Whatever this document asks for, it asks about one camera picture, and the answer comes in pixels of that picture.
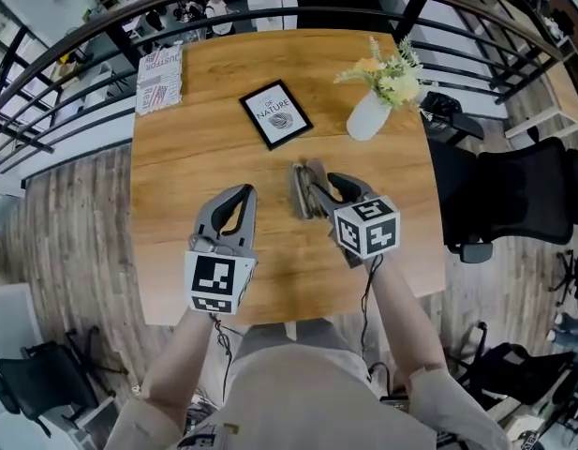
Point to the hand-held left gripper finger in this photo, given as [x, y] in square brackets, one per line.
[248, 228]
[209, 214]

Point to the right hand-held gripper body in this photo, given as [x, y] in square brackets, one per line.
[368, 228]

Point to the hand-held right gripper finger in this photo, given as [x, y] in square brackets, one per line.
[327, 204]
[347, 188]

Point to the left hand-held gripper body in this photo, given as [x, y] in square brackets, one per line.
[211, 279]

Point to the person's right forearm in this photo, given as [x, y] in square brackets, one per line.
[405, 317]

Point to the person's left forearm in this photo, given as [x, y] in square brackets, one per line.
[181, 359]

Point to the white vase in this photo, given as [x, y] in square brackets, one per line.
[367, 119]

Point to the yellow artificial flowers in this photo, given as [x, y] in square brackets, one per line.
[391, 80]

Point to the printed white card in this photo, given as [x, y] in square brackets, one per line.
[159, 78]

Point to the black mesh office chair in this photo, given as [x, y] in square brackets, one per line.
[518, 195]

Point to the person's beige clothing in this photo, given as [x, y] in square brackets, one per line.
[307, 401]

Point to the black metal railing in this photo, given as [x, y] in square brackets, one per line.
[410, 17]

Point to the black picture frame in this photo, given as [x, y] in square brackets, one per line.
[275, 114]

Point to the wooden desk with white frame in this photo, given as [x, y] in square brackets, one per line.
[562, 92]

